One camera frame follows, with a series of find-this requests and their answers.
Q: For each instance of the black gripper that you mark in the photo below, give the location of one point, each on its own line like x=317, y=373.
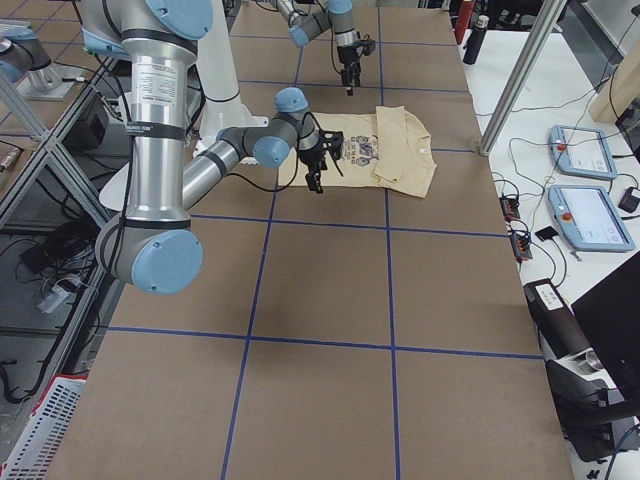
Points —
x=346, y=57
x=313, y=159

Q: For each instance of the beige long-sleeve printed shirt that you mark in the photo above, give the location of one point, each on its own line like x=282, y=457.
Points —
x=390, y=148

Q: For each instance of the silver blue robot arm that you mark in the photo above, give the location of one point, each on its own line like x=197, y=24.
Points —
x=150, y=244
x=307, y=20

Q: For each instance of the black water bottle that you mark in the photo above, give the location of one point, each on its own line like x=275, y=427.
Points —
x=475, y=40

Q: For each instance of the red cylinder bottle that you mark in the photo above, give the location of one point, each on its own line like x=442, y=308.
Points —
x=463, y=19

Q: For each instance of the far teach pendant tablet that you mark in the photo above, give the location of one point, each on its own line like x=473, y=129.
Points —
x=582, y=152

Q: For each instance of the teach pendant tablet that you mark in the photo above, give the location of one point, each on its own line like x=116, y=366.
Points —
x=588, y=220
x=582, y=152

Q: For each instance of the near teach pendant tablet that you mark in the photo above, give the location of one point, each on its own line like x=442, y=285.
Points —
x=588, y=220

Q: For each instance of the black monitor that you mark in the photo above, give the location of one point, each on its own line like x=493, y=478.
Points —
x=608, y=315

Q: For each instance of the white perforated plastic basket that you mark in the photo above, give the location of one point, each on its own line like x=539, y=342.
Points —
x=48, y=423

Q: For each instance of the white camera mast pedestal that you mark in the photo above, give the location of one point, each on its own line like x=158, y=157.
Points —
x=224, y=107

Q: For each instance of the aluminium frame post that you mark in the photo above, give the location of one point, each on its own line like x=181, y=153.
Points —
x=536, y=40

